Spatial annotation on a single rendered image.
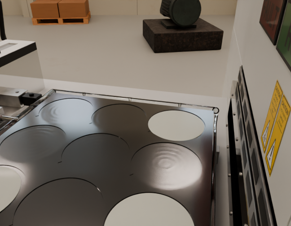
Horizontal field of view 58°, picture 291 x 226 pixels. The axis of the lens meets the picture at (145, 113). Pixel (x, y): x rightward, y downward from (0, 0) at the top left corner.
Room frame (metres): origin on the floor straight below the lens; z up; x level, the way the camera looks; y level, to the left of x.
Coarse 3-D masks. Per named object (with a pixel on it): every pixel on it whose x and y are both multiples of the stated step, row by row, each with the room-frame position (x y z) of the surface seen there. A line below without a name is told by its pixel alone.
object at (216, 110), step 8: (96, 96) 0.50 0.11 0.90; (104, 96) 0.50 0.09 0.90; (112, 96) 0.50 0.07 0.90; (120, 96) 0.49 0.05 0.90; (160, 104) 0.47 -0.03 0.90; (168, 104) 0.46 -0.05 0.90; (176, 104) 0.46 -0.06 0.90; (184, 104) 0.46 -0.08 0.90; (192, 104) 0.46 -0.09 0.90; (216, 112) 0.44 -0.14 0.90
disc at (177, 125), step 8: (160, 112) 0.43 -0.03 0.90; (168, 112) 0.43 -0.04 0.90; (176, 112) 0.43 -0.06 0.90; (184, 112) 0.43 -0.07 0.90; (152, 120) 0.40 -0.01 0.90; (160, 120) 0.40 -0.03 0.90; (168, 120) 0.40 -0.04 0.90; (176, 120) 0.40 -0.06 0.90; (184, 120) 0.40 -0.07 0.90; (192, 120) 0.40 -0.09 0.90; (200, 120) 0.40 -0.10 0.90; (152, 128) 0.38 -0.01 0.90; (160, 128) 0.38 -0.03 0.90; (168, 128) 0.38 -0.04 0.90; (176, 128) 0.38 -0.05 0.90; (184, 128) 0.38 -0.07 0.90; (192, 128) 0.38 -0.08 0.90; (200, 128) 0.38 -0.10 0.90; (160, 136) 0.35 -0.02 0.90; (168, 136) 0.35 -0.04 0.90; (176, 136) 0.35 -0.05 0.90; (184, 136) 0.35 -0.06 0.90; (192, 136) 0.35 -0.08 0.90
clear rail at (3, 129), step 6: (42, 96) 0.49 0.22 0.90; (48, 96) 0.50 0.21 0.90; (36, 102) 0.47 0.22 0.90; (30, 108) 0.45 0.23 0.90; (18, 114) 0.42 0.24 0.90; (24, 114) 0.42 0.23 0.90; (12, 120) 0.40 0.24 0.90; (18, 120) 0.41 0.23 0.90; (6, 126) 0.38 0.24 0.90; (0, 132) 0.36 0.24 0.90
